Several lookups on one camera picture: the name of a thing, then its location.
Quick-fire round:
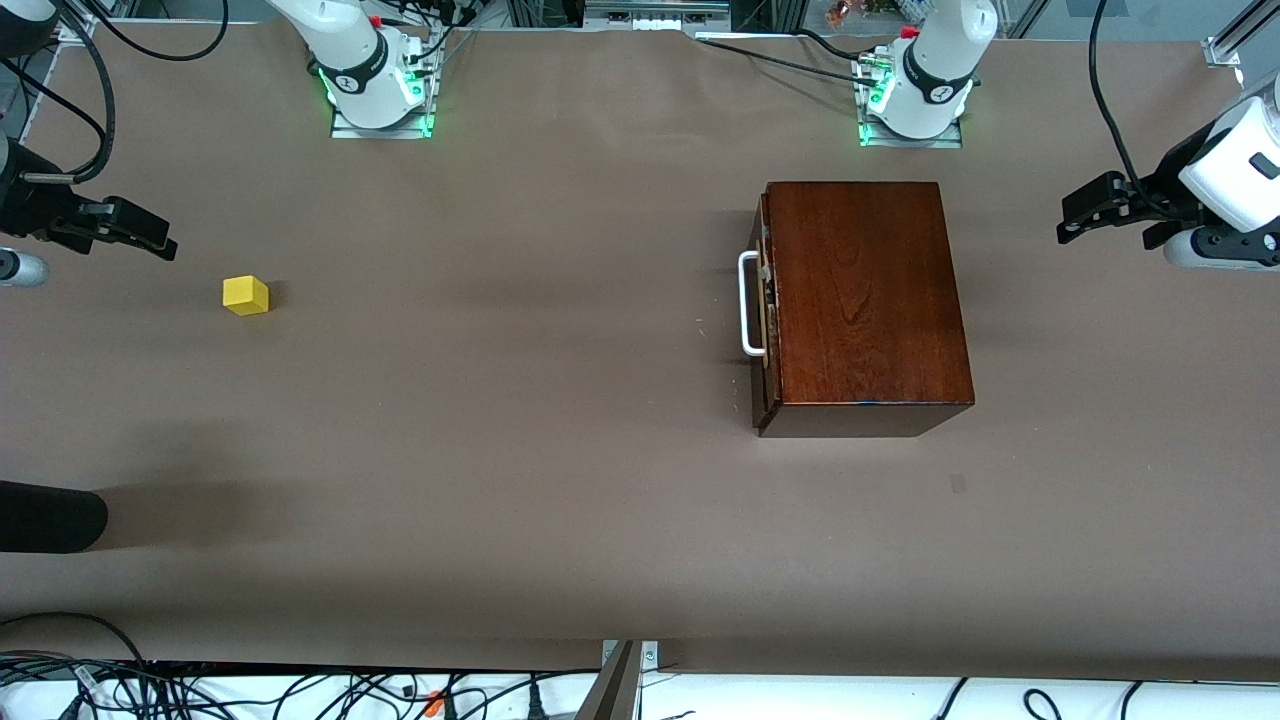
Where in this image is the metal bracket with strut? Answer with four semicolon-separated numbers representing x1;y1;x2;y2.
575;640;661;720

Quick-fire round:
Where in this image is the tangled black cable bundle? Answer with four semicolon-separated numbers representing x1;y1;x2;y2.
0;612;601;720

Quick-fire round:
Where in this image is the black looping cable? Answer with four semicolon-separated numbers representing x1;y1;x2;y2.
95;0;229;62

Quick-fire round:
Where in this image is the aluminium frame profile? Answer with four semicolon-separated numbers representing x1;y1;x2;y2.
1203;0;1280;69
55;0;136;43

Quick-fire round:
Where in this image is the dark brown wooden cabinet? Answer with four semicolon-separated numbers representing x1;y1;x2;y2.
750;181;976;439

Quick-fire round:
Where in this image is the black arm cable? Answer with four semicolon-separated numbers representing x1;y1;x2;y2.
1088;0;1151;216
0;0;117;186

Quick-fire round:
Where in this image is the short black table cable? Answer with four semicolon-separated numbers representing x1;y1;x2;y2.
795;27;873;63

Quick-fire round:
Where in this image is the yellow cube block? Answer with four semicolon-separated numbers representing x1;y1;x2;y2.
222;275;271;318

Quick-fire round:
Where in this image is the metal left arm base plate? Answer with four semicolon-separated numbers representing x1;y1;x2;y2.
853;55;966;150

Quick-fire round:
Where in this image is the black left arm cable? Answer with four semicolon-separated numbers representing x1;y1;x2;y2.
1088;0;1151;216

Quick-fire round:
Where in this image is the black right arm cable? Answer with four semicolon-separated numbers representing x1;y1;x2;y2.
0;0;117;186

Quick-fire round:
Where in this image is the long black table cable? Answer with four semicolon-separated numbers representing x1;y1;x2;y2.
693;33;869;83

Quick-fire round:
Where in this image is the black rounded cylinder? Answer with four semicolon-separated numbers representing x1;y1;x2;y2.
0;480;109;554

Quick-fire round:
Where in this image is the wooden drawer with white handle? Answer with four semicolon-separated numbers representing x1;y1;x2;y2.
738;195;779;429

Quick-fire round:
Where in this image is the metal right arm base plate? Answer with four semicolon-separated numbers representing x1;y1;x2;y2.
330;28;439;140

